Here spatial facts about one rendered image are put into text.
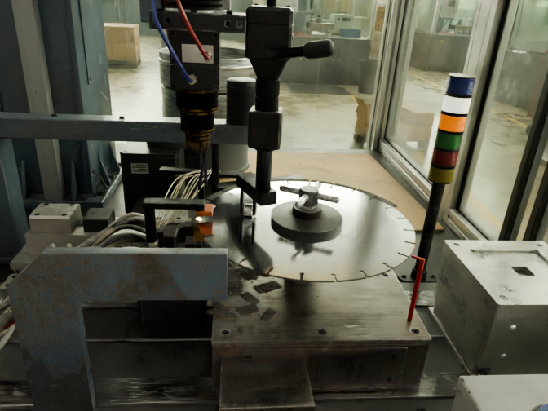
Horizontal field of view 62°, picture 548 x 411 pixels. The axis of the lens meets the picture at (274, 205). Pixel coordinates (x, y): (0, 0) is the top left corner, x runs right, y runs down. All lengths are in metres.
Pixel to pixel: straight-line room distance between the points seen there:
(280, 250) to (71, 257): 0.26
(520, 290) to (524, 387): 0.20
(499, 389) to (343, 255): 0.23
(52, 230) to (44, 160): 0.36
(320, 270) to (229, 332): 0.15
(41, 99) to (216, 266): 0.76
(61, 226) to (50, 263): 0.34
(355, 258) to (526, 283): 0.27
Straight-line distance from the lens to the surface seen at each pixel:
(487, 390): 0.57
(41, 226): 0.91
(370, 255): 0.64
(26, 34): 1.18
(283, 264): 0.60
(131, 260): 0.54
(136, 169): 1.07
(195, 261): 0.53
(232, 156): 1.38
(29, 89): 1.20
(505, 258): 0.84
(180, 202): 0.69
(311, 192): 0.68
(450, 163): 0.88
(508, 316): 0.72
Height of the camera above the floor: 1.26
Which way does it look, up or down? 25 degrees down
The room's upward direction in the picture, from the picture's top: 3 degrees clockwise
